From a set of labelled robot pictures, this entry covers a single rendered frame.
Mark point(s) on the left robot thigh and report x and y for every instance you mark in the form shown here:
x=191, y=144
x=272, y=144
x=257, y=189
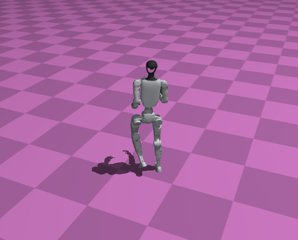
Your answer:
x=135, y=123

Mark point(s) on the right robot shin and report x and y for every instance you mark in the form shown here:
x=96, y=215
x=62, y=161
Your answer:
x=158, y=153

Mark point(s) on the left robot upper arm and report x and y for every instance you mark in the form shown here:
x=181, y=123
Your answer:
x=136, y=91

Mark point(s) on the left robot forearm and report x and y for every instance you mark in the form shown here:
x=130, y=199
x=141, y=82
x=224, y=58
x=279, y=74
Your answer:
x=133, y=105

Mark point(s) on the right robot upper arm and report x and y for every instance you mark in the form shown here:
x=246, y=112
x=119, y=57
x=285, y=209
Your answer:
x=164, y=86

